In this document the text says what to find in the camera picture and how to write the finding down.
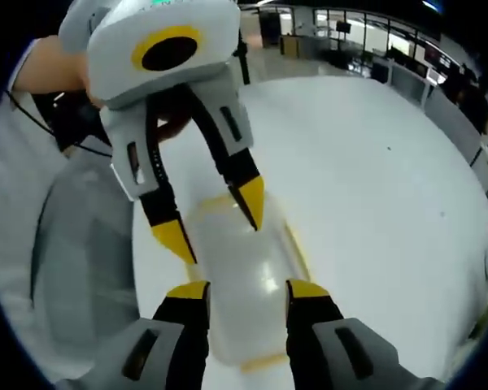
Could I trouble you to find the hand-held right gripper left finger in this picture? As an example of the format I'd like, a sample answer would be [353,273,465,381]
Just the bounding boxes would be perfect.
[71,279,212,390]

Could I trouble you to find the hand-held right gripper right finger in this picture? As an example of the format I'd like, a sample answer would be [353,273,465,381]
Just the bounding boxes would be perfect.
[284,278,440,390]

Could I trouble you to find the clear box with yellow buckles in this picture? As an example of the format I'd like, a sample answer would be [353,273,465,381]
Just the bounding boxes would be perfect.
[185,193,312,374]

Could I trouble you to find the person's left hand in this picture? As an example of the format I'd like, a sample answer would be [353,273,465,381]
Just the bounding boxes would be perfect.
[156,106,197,142]

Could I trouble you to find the black worn device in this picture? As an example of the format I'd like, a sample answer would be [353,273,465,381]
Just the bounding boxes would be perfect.
[32,89,115,158]

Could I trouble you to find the black tripod stand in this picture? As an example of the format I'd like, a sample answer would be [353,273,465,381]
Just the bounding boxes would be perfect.
[232,28,252,86]

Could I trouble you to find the tan cabinet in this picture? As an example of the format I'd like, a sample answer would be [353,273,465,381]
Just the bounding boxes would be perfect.
[279,34,303,58]

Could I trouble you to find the white office desk partition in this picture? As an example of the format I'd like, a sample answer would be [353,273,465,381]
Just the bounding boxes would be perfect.
[369,54,444,109]
[426,80,488,174]

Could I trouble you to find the thin black cable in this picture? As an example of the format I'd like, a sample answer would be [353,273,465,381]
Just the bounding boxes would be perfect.
[3,88,54,136]

